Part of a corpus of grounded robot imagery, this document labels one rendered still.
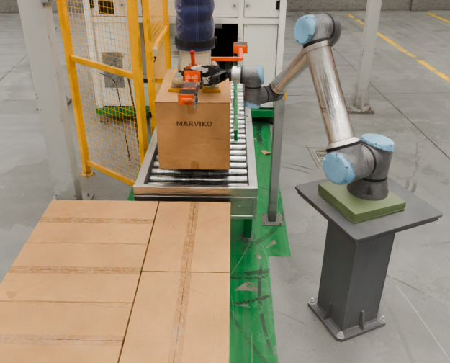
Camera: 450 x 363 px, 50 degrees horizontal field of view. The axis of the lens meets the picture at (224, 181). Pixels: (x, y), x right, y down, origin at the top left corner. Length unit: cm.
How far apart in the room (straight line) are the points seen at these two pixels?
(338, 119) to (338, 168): 21
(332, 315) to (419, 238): 109
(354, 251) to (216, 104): 102
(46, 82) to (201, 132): 122
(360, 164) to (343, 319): 91
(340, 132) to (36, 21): 202
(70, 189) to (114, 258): 146
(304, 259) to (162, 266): 122
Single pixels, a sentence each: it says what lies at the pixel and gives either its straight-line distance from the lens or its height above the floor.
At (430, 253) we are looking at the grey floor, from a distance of 348.
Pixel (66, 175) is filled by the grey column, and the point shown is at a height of 28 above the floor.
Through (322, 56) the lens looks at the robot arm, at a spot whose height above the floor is 142.
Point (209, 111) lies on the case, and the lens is 258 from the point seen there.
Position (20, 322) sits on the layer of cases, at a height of 54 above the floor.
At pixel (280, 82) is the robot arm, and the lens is 256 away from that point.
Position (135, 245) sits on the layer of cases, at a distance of 239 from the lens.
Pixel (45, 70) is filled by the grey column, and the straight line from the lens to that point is 338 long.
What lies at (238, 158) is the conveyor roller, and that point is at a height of 55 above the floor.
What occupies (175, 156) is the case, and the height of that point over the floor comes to 76.
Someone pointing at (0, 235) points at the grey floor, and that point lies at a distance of 368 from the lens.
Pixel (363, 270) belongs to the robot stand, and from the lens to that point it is 252.
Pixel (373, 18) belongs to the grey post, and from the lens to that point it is 543.
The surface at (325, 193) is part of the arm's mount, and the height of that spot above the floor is 79.
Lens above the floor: 196
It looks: 29 degrees down
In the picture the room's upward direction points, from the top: straight up
